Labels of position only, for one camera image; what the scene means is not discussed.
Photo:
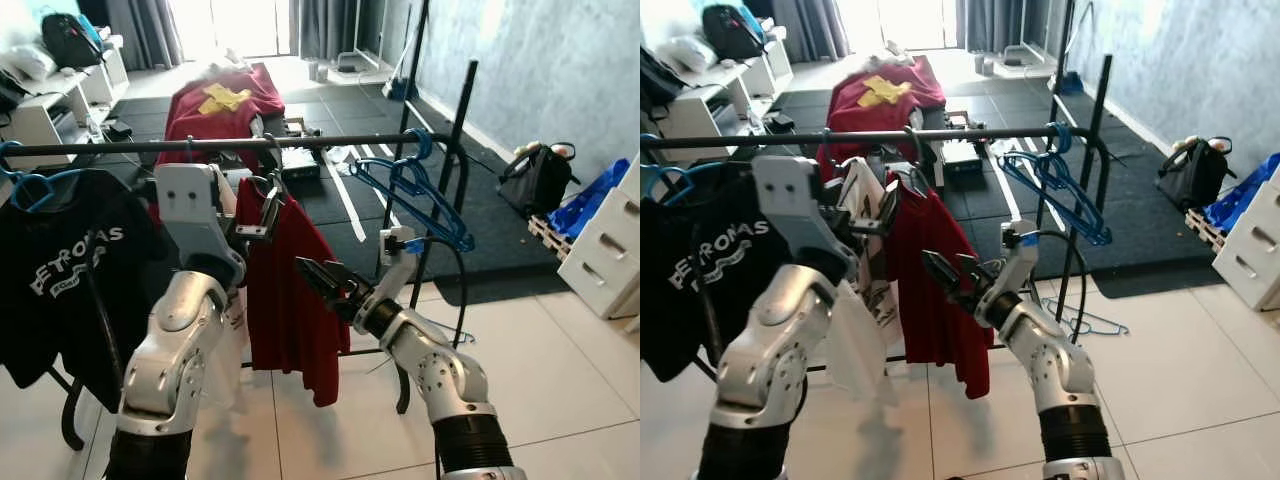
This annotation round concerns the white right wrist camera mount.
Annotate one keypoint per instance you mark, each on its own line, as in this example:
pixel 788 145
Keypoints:
pixel 1018 255
pixel 398 260

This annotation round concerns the black printed T-shirt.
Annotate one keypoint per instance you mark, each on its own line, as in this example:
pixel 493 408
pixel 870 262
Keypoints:
pixel 70 300
pixel 690 300

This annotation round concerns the white drawer cabinet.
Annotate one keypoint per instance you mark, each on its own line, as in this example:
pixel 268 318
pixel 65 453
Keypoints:
pixel 605 260
pixel 1255 250

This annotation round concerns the dark hanger under red T-shirt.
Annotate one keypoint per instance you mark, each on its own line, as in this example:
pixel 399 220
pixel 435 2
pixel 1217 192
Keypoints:
pixel 276 160
pixel 922 165

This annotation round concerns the wooden pallet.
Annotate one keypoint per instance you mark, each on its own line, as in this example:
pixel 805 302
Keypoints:
pixel 548 235
pixel 1203 228

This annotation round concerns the white low cabinet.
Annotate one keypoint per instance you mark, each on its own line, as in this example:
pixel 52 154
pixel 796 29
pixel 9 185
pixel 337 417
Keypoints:
pixel 45 115
pixel 700 105

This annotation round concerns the black pole stand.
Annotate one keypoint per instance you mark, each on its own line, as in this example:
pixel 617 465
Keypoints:
pixel 1062 50
pixel 415 50

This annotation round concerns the black handbag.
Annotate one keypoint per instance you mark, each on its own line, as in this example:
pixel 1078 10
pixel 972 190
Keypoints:
pixel 540 180
pixel 1195 175

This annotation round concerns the grey curtain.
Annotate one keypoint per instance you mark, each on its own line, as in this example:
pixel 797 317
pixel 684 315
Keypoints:
pixel 145 30
pixel 1000 20
pixel 330 25
pixel 805 25

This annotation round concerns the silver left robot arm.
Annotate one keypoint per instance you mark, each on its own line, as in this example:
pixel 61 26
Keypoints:
pixel 165 350
pixel 765 360

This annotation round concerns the black device box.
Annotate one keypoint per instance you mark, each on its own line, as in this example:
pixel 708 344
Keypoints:
pixel 962 155
pixel 300 162

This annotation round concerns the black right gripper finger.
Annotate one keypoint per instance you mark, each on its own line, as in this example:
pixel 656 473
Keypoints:
pixel 967 266
pixel 940 275
pixel 316 280
pixel 336 271

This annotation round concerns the red blanket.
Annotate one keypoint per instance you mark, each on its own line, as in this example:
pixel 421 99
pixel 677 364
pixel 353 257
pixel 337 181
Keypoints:
pixel 240 125
pixel 900 115

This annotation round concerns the red T-shirt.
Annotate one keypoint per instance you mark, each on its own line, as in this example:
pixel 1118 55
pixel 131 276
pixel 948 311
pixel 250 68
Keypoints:
pixel 935 290
pixel 290 300

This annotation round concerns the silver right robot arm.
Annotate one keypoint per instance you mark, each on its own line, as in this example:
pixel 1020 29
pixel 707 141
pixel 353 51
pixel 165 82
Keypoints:
pixel 440 370
pixel 1050 360

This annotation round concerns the blue plastic bag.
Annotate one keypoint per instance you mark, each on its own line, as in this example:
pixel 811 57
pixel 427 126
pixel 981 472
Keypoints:
pixel 585 205
pixel 1245 195

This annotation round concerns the black metal clothes rack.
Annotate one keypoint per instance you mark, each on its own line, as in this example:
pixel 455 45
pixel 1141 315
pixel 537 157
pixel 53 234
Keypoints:
pixel 330 141
pixel 960 134

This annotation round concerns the black backpack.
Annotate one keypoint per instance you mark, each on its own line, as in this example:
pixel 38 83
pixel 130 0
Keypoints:
pixel 732 35
pixel 70 42

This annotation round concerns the yellow cloth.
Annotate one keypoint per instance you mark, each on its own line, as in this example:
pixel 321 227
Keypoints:
pixel 885 92
pixel 225 98

